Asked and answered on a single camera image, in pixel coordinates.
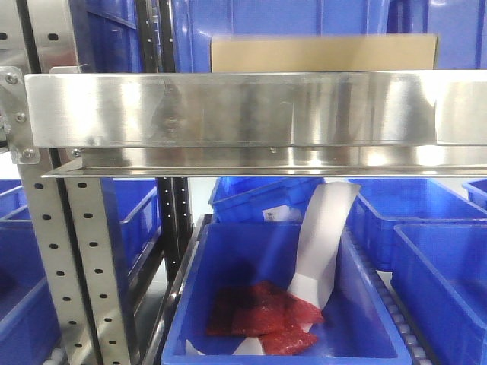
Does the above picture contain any tan cardboard box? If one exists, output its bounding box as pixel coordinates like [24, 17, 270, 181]
[210, 33, 438, 73]

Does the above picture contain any stainless steel shelf beam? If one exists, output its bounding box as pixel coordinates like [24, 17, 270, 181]
[24, 68, 487, 179]

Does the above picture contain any blue plastic bin rear centre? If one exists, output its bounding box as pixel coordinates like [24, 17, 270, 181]
[208, 176, 325, 223]

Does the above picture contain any blue plastic bin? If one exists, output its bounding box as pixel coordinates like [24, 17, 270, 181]
[161, 223, 412, 364]
[346, 178, 486, 271]
[392, 224, 486, 364]
[208, 176, 325, 223]
[1, 179, 161, 364]

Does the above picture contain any white paper strip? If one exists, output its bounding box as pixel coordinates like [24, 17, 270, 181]
[184, 182, 360, 359]

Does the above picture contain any red plastic bag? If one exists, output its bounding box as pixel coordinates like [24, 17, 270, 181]
[205, 281, 325, 356]

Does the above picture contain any blue plastic bin rear right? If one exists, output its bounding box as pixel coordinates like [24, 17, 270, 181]
[346, 178, 486, 271]

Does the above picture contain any blue plastic bin front centre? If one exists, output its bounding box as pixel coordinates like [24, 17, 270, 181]
[161, 223, 412, 364]

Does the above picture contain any large blue crate upper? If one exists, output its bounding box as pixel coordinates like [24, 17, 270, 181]
[86, 1, 486, 72]

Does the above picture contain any blue plastic bin left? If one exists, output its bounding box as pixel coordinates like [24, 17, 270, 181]
[1, 179, 161, 364]

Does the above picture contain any perforated steel upright post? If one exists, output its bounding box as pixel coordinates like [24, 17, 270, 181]
[19, 1, 140, 364]

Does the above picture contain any black perforated rack post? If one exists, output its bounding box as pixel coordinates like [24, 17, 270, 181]
[136, 0, 193, 282]

